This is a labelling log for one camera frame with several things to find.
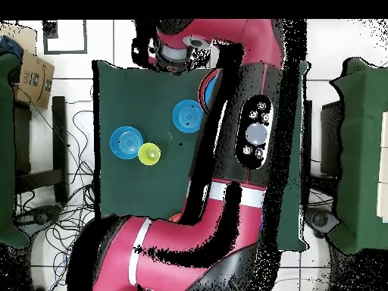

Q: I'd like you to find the dark blue bag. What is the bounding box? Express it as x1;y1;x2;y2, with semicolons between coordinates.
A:
0;35;24;60

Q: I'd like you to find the dark green table cloth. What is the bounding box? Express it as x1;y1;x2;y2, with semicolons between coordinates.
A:
91;59;311;253

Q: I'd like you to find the large deep blue bowl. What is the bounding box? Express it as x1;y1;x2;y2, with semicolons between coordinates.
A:
204;74;220;105

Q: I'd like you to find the cardboard box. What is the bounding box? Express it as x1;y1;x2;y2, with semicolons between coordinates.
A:
14;49;56;109

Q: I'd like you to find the green cloth side table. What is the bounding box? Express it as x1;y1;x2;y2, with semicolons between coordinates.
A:
329;57;388;255
0;52;30;249

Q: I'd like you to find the black furniture piece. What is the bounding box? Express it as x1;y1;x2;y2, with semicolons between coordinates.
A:
320;101;343;177

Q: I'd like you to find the black stool frame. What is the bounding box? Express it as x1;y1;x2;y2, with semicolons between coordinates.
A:
14;95;69;204

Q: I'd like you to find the yellow cup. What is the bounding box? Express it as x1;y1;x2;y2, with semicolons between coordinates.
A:
137;142;162;167

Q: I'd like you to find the blue ring-patterned bowl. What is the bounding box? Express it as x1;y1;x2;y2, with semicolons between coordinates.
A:
171;99;205;133
109;125;144;160

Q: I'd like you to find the large orange bowl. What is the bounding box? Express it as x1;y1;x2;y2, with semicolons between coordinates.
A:
197;70;214;115

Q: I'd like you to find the white board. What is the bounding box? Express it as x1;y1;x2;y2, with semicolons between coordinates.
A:
376;111;388;220

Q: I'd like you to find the black square floor frame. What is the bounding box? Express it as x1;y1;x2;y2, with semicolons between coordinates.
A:
42;19;88;55

